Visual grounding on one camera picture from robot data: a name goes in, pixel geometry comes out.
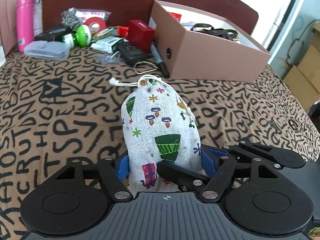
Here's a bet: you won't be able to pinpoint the dark wooden headboard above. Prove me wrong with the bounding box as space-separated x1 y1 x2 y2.
41 0 259 38

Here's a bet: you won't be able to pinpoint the steel wool scrubber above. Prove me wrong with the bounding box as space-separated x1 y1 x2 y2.
61 8 82 31

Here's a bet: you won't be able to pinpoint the pink thermos bottle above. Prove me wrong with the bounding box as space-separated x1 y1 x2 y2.
16 0 40 52

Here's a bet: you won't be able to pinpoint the cardboard boxes in background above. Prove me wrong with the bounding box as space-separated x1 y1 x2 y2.
284 23 319 111

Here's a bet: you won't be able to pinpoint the red packet in box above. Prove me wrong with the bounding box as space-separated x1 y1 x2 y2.
168 12 182 23

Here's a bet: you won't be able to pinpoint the clear plastic bag with label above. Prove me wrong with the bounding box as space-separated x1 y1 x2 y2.
73 8 111 22

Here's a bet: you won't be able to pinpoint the green white bottle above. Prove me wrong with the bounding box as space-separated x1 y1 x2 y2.
62 24 92 49

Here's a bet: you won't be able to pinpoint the brown letter print cloth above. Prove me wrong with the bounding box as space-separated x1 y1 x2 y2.
1 48 319 239

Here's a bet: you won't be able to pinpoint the brown cardboard shoe box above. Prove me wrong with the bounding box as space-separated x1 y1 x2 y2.
149 1 271 82

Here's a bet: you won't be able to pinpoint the clear plastic case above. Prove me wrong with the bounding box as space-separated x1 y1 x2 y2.
24 41 70 61

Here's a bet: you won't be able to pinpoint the red small box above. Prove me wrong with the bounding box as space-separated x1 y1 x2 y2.
127 20 155 50

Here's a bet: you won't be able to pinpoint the white printed drawstring pouch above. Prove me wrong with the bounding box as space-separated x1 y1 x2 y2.
121 74 204 194

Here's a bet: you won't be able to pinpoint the red tape roll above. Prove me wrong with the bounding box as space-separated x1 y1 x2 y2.
85 17 106 34

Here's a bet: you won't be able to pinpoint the green white sachet packet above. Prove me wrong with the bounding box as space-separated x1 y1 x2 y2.
91 36 123 54

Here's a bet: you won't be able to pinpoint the black marker pen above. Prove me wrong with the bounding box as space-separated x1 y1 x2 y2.
150 42 170 78

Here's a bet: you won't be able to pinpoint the black straps in box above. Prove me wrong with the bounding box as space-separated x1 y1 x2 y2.
190 23 238 41

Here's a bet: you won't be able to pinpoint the black rectangular box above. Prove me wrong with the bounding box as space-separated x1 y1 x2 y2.
35 25 70 42

